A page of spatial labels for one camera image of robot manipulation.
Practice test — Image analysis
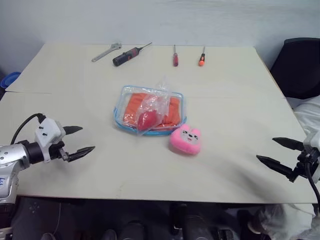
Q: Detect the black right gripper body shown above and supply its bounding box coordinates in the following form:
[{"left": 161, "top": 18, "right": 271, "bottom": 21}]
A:
[{"left": 295, "top": 143, "right": 317, "bottom": 179}]

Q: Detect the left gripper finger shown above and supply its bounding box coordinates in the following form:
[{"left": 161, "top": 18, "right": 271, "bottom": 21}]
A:
[
  {"left": 63, "top": 125, "right": 84, "bottom": 136},
  {"left": 67, "top": 145, "right": 96, "bottom": 164}
]

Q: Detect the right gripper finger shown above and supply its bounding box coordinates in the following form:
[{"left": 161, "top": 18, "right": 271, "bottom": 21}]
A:
[
  {"left": 271, "top": 136, "right": 306, "bottom": 152},
  {"left": 255, "top": 154, "right": 297, "bottom": 183}
]

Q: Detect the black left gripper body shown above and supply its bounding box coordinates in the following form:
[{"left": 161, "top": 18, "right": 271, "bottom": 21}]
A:
[{"left": 48, "top": 126, "right": 70, "bottom": 163}]

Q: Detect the white plastic bag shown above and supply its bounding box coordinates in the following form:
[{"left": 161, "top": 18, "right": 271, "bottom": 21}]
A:
[{"left": 249, "top": 203, "right": 317, "bottom": 237}]

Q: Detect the clear pouch with orange cloth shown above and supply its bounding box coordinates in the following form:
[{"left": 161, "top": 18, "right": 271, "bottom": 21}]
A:
[{"left": 112, "top": 84, "right": 188, "bottom": 137}]

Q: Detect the clear crumpled plastic bag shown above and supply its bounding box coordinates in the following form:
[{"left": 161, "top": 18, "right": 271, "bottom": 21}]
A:
[{"left": 136, "top": 74, "right": 174, "bottom": 137}]

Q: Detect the white crumpled cloth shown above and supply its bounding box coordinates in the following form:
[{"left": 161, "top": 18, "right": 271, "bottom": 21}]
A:
[{"left": 285, "top": 94, "right": 320, "bottom": 144}]

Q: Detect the red soft item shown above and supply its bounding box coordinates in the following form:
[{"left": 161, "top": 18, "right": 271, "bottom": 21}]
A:
[{"left": 136, "top": 110, "right": 161, "bottom": 132}]

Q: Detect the black office chair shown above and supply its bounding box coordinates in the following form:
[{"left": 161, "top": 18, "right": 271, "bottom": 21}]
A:
[{"left": 269, "top": 37, "right": 320, "bottom": 101}]

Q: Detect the blue plastic container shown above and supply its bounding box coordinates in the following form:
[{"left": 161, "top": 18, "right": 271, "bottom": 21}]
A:
[{"left": 0, "top": 71, "right": 22, "bottom": 92}]

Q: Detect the silver adjustable wrench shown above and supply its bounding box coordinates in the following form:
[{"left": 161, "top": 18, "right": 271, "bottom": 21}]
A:
[{"left": 91, "top": 42, "right": 123, "bottom": 63}]

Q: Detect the black red electric screwdriver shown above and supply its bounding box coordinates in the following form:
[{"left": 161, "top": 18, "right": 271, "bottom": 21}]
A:
[{"left": 112, "top": 41, "right": 153, "bottom": 67}]

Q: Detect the pink plush bunny toy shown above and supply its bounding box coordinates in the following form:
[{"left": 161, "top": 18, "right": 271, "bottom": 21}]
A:
[{"left": 169, "top": 124, "right": 202, "bottom": 156}]

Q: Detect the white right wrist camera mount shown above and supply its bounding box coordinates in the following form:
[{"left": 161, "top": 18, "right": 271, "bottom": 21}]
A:
[{"left": 303, "top": 128, "right": 320, "bottom": 185}]

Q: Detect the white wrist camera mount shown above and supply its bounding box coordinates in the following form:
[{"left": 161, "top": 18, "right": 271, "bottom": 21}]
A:
[
  {"left": 303, "top": 128, "right": 320, "bottom": 185},
  {"left": 34, "top": 117, "right": 66, "bottom": 164}
]

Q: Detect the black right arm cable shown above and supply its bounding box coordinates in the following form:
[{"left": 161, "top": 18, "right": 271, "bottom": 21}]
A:
[{"left": 305, "top": 161, "right": 320, "bottom": 205}]

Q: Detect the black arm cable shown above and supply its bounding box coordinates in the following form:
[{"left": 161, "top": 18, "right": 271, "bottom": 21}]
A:
[
  {"left": 10, "top": 113, "right": 47, "bottom": 146},
  {"left": 305, "top": 161, "right": 320, "bottom": 205}
]

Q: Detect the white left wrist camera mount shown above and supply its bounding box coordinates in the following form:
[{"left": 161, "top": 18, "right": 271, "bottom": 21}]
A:
[{"left": 34, "top": 117, "right": 66, "bottom": 164}]

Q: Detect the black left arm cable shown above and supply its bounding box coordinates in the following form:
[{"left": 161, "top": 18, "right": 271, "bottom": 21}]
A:
[{"left": 10, "top": 113, "right": 47, "bottom": 146}]

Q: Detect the orange black handled screwdriver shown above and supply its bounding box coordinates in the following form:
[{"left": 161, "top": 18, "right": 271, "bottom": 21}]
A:
[{"left": 198, "top": 45, "right": 207, "bottom": 67}]

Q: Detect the red handled screwdriver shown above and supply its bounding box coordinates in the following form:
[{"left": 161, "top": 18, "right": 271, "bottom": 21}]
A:
[{"left": 171, "top": 44, "right": 180, "bottom": 68}]

